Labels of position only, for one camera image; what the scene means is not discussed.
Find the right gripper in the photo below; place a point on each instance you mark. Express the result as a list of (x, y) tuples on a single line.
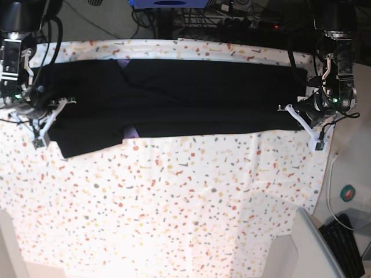
[(34, 105)]

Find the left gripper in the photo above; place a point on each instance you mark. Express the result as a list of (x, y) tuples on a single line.
[(314, 110)]

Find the black t-shirt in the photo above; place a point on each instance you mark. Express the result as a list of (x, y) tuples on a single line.
[(165, 98)]

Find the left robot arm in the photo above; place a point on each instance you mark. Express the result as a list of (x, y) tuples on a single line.
[(334, 90)]

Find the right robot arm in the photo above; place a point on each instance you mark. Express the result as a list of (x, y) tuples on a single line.
[(20, 86)]

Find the green tape roll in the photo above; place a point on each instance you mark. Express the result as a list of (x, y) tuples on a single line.
[(347, 193)]

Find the black keyboard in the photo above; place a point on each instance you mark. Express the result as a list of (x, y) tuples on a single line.
[(342, 243)]

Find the blue box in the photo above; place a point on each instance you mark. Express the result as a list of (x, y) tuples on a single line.
[(144, 4)]

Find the terrazzo patterned tablecloth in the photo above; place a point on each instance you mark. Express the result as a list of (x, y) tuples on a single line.
[(203, 206)]

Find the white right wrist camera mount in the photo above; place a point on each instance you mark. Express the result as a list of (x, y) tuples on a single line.
[(39, 121)]

